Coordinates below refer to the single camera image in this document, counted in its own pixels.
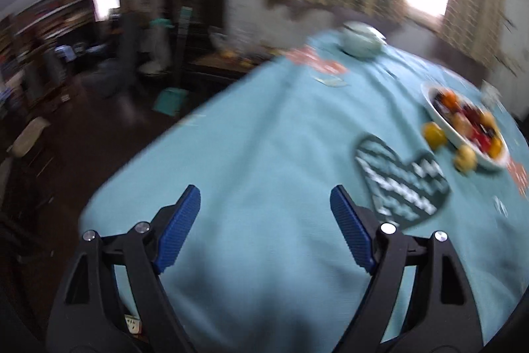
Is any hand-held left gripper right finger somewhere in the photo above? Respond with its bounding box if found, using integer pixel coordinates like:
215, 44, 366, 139
330, 184, 484, 353

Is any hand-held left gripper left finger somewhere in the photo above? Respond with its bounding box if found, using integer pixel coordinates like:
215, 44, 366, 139
47, 184, 202, 353

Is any white round plate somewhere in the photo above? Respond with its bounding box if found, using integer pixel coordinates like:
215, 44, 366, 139
421, 82, 510, 172

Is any white power strip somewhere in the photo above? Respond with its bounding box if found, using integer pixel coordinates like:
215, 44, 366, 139
124, 314, 144, 337

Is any blue heart print tablecloth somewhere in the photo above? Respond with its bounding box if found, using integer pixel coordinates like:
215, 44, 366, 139
78, 28, 529, 353

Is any yellow green tangerine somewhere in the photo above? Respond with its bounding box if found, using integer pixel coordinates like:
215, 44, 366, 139
422, 122, 448, 150

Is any green dustpan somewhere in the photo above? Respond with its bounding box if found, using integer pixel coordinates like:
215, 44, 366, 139
154, 86, 187, 116

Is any small yellow pear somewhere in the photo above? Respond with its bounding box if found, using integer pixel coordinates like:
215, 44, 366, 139
454, 145, 478, 174

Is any wooden side table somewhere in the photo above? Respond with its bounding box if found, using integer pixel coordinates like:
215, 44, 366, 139
186, 47, 287, 90

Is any pale green ceramic lidded jar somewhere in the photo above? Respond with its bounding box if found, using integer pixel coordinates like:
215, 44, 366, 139
339, 21, 387, 58

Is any printed paper cup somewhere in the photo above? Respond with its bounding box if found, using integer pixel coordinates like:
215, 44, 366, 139
481, 81, 504, 110

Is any clear plastic bag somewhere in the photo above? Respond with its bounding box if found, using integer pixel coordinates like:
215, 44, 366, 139
210, 31, 233, 53

